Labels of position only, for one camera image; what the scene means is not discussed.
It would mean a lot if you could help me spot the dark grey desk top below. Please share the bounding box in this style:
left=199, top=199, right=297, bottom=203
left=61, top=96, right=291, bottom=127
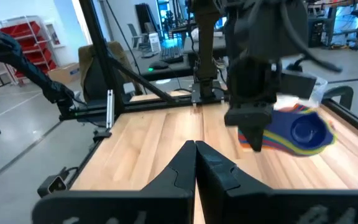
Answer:
left=183, top=35, right=229, bottom=60

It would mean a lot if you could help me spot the silver metal bracket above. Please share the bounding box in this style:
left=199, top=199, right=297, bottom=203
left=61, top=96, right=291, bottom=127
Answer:
left=106, top=89, right=115, bottom=130

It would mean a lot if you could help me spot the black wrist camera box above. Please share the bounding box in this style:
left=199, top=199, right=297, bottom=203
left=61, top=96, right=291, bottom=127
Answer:
left=280, top=70, right=318, bottom=100

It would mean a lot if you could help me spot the red shelf rack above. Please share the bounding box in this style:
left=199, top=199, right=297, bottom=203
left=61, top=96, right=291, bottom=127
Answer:
left=0, top=15, right=58, bottom=78

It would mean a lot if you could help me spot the yellow measuring cup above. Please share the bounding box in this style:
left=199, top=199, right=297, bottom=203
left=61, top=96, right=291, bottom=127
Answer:
left=259, top=107, right=337, bottom=156

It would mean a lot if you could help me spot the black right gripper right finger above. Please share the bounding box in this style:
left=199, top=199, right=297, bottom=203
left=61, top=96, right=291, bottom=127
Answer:
left=196, top=139, right=358, bottom=224

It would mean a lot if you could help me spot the stack of colourful measuring cups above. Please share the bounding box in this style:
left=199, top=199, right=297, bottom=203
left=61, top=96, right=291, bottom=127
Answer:
left=237, top=104, right=301, bottom=150

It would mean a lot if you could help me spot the black computer mouse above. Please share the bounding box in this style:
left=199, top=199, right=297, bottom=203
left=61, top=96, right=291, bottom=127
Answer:
left=149, top=60, right=170, bottom=71

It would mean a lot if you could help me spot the chair with olive jacket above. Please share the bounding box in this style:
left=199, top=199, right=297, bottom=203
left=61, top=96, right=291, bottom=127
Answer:
left=78, top=40, right=142, bottom=103

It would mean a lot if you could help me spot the clear plastic basket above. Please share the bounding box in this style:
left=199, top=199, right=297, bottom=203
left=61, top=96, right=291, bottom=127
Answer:
left=273, top=74, right=328, bottom=110

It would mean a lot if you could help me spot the cardboard box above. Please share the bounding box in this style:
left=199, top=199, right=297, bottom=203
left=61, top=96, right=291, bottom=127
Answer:
left=47, top=62, right=81, bottom=85

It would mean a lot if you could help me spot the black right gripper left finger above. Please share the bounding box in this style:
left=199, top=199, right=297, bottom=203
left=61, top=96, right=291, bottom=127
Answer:
left=32, top=139, right=197, bottom=224

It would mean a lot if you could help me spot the green measuring cup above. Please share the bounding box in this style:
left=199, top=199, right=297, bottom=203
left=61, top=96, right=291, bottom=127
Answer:
left=261, top=107, right=337, bottom=156

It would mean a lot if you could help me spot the black keyboard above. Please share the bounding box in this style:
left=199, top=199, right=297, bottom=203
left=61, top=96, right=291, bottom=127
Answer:
left=159, top=46, right=185, bottom=63

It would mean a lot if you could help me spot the white computer tower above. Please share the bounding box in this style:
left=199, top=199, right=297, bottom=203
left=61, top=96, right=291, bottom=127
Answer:
left=147, top=32, right=162, bottom=54

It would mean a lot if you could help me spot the black aluminium table frame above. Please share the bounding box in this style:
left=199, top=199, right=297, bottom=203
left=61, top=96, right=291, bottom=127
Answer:
left=57, top=0, right=358, bottom=194

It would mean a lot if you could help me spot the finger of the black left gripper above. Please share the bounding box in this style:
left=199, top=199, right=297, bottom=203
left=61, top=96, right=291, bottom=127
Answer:
left=239, top=121, right=272, bottom=152

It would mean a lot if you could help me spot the small black camera box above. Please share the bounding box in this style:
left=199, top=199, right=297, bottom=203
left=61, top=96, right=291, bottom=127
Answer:
left=37, top=167, right=70, bottom=198

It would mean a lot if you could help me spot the low dark desk top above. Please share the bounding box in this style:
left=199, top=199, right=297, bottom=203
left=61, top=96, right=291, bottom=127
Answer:
left=135, top=46, right=198, bottom=82

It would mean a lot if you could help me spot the grey office chair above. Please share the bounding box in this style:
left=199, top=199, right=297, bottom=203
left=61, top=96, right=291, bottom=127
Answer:
left=127, top=23, right=145, bottom=49

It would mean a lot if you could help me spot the black curved pipe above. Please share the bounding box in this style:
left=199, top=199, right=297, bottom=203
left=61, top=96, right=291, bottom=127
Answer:
left=321, top=85, right=354, bottom=110

